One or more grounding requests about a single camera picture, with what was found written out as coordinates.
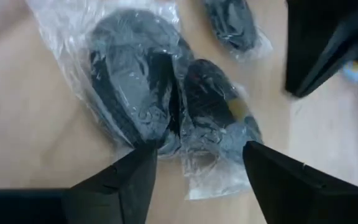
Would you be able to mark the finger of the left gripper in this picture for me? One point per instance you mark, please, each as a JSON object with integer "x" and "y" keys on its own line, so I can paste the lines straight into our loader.
{"x": 315, "y": 37}

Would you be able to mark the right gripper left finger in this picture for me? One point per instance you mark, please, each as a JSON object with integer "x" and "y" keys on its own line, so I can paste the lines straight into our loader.
{"x": 117, "y": 196}

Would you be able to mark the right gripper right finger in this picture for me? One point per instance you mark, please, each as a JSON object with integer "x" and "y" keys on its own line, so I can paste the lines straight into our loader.
{"x": 297, "y": 199}

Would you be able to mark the black brush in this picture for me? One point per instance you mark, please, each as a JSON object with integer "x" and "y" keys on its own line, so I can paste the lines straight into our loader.
{"x": 208, "y": 93}
{"x": 232, "y": 25}
{"x": 129, "y": 77}

